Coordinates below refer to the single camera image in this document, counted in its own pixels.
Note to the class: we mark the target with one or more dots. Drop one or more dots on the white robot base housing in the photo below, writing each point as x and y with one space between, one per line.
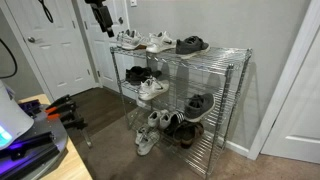
13 116

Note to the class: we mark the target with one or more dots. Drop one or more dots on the silver round door knob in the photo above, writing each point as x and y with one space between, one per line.
31 39

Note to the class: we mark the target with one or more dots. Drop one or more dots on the white door with wide frame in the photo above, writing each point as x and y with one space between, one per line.
296 110

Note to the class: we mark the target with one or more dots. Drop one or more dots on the small white sneaker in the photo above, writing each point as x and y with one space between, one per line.
153 119
164 120

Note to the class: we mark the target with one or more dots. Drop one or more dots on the gray round base plate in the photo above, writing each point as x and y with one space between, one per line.
60 133

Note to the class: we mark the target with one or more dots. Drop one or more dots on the black shoe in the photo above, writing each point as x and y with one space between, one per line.
136 75

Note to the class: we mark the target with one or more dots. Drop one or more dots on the black aluminum rail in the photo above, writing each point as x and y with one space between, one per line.
30 163
30 141

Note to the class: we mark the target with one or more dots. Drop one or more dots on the dark gray sneaker white sole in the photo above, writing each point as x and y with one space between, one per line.
191 46
199 106

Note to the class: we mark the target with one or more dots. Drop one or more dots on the black striped slide sandal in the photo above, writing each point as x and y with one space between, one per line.
174 122

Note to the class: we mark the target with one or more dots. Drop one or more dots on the white sneaker with black swoosh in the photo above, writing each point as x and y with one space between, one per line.
151 89
160 42

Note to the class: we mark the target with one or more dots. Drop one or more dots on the light gray worn sneaker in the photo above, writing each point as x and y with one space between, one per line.
147 143
140 133

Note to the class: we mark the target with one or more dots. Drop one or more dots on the white panel door dark knob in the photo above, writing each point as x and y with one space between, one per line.
106 63

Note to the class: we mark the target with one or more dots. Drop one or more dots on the white light switch plate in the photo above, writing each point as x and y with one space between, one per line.
133 2

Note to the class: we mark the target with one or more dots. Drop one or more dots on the white panel door silver knob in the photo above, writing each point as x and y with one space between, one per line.
53 50

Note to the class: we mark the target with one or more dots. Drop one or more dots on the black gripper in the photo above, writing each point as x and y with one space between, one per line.
102 17

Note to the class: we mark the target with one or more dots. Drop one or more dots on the purple bracket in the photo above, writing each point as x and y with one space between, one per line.
28 108

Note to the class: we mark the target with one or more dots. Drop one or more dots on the white and gray sneaker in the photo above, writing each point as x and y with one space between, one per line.
133 41
119 38

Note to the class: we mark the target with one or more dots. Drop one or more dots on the white baseboard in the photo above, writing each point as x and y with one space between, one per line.
237 148

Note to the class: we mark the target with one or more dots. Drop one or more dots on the brown leather shoe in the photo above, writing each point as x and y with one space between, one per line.
191 135
180 131

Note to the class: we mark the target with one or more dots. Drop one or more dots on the silver clamp bar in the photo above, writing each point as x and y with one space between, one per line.
86 138

